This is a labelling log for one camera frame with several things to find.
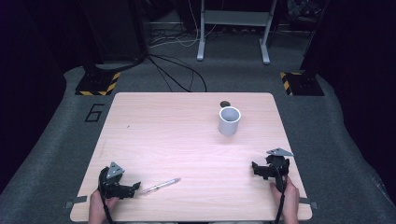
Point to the black cabinet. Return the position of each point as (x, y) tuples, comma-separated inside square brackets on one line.
[(115, 29)]

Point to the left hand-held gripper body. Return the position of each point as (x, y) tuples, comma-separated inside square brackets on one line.
[(109, 186)]

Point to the grey table bracket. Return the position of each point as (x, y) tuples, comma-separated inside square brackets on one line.
[(75, 201), (308, 202)]

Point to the white cup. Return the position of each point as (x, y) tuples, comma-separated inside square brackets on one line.
[(228, 125)]

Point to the black stand base striped tape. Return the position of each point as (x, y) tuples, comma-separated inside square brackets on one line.
[(97, 83), (302, 84)]

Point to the small dark round object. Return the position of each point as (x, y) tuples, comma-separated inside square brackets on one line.
[(224, 103)]

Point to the person's right hand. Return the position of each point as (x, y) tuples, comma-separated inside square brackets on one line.
[(290, 199)]

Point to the person's left hand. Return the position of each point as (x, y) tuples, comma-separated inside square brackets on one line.
[(100, 205)]

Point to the white metal desk frame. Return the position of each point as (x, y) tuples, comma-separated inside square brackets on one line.
[(235, 18)]

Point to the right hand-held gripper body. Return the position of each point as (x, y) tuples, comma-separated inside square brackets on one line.
[(277, 165)]

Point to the clear ballpoint pen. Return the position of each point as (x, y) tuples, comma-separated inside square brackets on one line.
[(159, 186)]

